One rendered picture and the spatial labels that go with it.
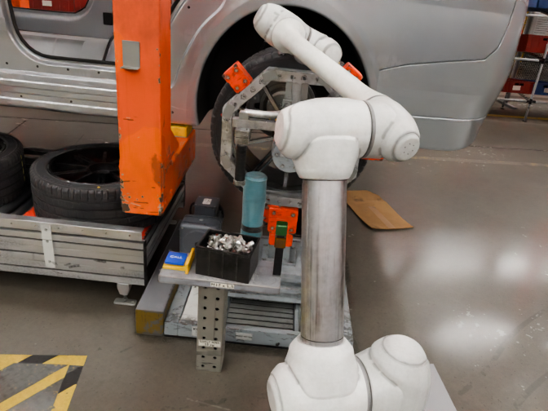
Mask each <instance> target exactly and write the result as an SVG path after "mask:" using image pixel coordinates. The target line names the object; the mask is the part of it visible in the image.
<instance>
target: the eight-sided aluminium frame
mask: <svg viewBox="0 0 548 411"><path fill-rule="evenodd" d="M291 75H292V76H291ZM316 77H317V78H316ZM270 81H275V82H293V83H299V84H302V83H309V85H316V86H324V88H325V89H326V90H327V91H328V92H329V93H330V95H331V96H332V97H333V98H343V97H342V96H341V95H340V94H339V93H338V92H337V91H335V90H334V89H333V88H332V87H331V86H329V85H328V84H327V83H326V82H325V81H323V80H322V79H321V78H320V77H319V76H317V75H316V74H315V73H314V72H313V71H310V70H301V69H293V68H277V67H267V68H266V69H265V70H263V71H262V72H261V73H260V74H259V75H258V76H257V77H256V78H255V79H254V80H253V81H252V82H251V84H249V85H248V86H247V87H246V88H245V89H244V90H243V91H242V92H241V93H240V94H236V95H234V96H233V97H232V98H231V99H230V100H229V101H228V102H227V103H226V104H225V105H224V106H223V114H222V134H221V153H220V164H221V165H222V166H223V168H224V169H225V170H226V171H227V172H228V173H229V174H230V175H231V176H232V177H233V178H235V172H236V171H235V168H236V159H235V158H234V157H233V156H232V146H233V131H234V127H232V126H231V125H232V117H234V116H235V111H236V110H237V109H238V108H239V107H240V106H242V105H243V104H244V103H245V102H247V101H248V100H249V99H250V98H252V97H253V96H254V95H255V94H257V93H258V92H259V91H260V90H261V89H263V88H264V87H265V86H266V85H267V84H268V83H269V82H270ZM359 160H360V159H359V158H358V159H357V161H356V164H355V167H354V170H353V172H352V174H351V176H350V178H349V179H347V183H349V182H351V181H352V180H353V179H354V178H356V175H357V171H358V165H359ZM268 199H270V200H268ZM265 203H267V204H270V205H274V206H288V207H296V208H302V193H296V192H281V191H272V190H267V191H266V202H265Z"/></svg>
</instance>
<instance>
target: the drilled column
mask: <svg viewBox="0 0 548 411"><path fill-rule="evenodd" d="M227 306H228V289H216V288H208V287H200V286H198V306H197V366H196V370H203V371H211V372H219V373H220V372H221V370H222V366H223V358H224V349H225V335H226V320H227ZM201 356H202V357H201Z"/></svg>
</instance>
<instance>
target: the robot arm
mask: <svg viewBox="0 0 548 411"><path fill-rule="evenodd" d="M253 23H254V28H255V30H256V31H257V33H258V34H259V36H260V37H261V38H263V39H264V40H266V42H267V43H268V44H269V45H271V46H273V47H274V48H276V51H277V53H278V54H279V56H283V55H284V53H286V54H287V55H291V57H292V58H293V59H294V60H296V61H297V62H299V63H300V64H304V65H306V66H307V67H308V68H309V69H310V70H311V71H313V72H314V73H315V74H316V75H317V76H319V77H320V78H321V79H322V80H323V81H325V82H326V83H327V84H328V85H329V86H331V87H332V88H333V89H334V90H335V91H337V92H338V93H339V94H340V95H341V96H342V97H343V98H315V99H309V100H305V101H302V102H298V103H296V104H292V105H290V106H289V107H287V108H284V109H282V110H281V111H280V113H279V114H278V116H277V119H276V125H275V142H276V146H277V147H278V149H279V151H280V153H281V154H282V155H283V156H285V157H286V158H289V159H292V160H293V163H294V166H295V170H296V172H297V174H298V177H299V178H301V179H303V182H302V240H301V246H302V275H301V333H300V334H299V335H298V336H297V337H296V338H295V339H294V340H293V341H292V343H291V344H290V345H289V350H288V353H287V355H286V358H285V362H284V363H279V364H278V365H277V366H276V367H275V368H274V369H273V371H272V372H271V374H270V377H269V379H268V380H267V396H268V401H269V404H270V408H271V411H424V408H425V406H426V402H427V398H428V395H429V391H430V386H431V369H430V364H429V361H428V359H427V358H426V354H425V352H424V351H423V349H422V347H421V346H420V344H419V343H417V342H416V341H415V340H413V339H411V338H409V337H407V336H404V335H399V334H395V335H387V336H385V337H383V338H380V339H379V340H377V341H376V342H374V343H373V344H372V346H371V347H369V348H367V349H365V350H363V351H361V352H359V353H357V354H355V355H354V351H353V347H352V345H351V344H350V343H349V342H348V341H347V339H346V338H345V337H344V336H343V327H344V291H345V256H346V221H347V179H349V178H350V176H351V174H352V172H353V170H354V167H355V164H356V161H357V159H358V158H374V159H381V158H384V159H385V160H387V161H394V162H402V161H407V160H408V159H409V158H411V157H413V156H414V155H415V154H416V152H417V151H418V149H419V139H420V134H419V130H418V127H417V124H416V122H415V121H414V119H413V118H412V116H411V115H410V114H409V113H408V112H407V111H406V110H405V109H404V108H403V107H402V106H401V105H400V104H398V103H397V102H395V101H394V100H393V99H391V98H389V97H388V96H386V95H383V94H381V93H378V92H377V91H374V90H372V89H371V88H369V87H368V86H366V85H365V84H364V83H363V82H361V81H360V80H359V79H357V78H356V77H354V76H353V75H352V74H351V73H349V72H348V71H347V70H346V69H344V68H343V67H342V66H340V65H339V64H338V62H339V61H340V59H341V57H342V55H343V53H342V49H341V47H340V46H339V44H338V43H337V42H336V41H334V40H333V39H332V38H328V36H327V35H324V34H323V33H320V32H318V31H316V30H314V29H312V28H311V27H309V26H308V25H307V24H305V23H304V22H303V21H302V20H301V19H300V18H299V17H297V16H296V15H295V14H294V13H292V12H290V11H288V10H286V9H285V8H284V7H281V6H279V5H276V4H272V3H267V4H264V5H262V6H261V7H260V8H259V10H258V11H257V13H256V15H255V17H254V21H253Z"/></svg>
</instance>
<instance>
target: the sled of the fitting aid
mask: <svg viewBox="0 0 548 411"><path fill-rule="evenodd" d="M228 296H231V297H238V298H253V299H262V300H269V301H277V302H285V303H300V304H301V284H300V283H292V282H284V281H281V289H280V294H279V295H278V294H263V293H255V292H247V291H239V290H231V289H229V290H228Z"/></svg>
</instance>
